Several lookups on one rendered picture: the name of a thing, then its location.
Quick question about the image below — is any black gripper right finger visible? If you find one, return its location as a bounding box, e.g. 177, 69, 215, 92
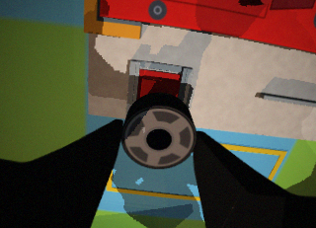
193, 131, 316, 228

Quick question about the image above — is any yellow rectangular outline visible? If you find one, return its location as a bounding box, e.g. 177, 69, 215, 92
106, 143, 287, 200

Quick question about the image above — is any black tyre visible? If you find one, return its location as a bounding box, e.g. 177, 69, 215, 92
120, 93, 198, 169

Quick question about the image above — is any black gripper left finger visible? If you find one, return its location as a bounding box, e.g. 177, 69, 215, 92
0, 119, 123, 228

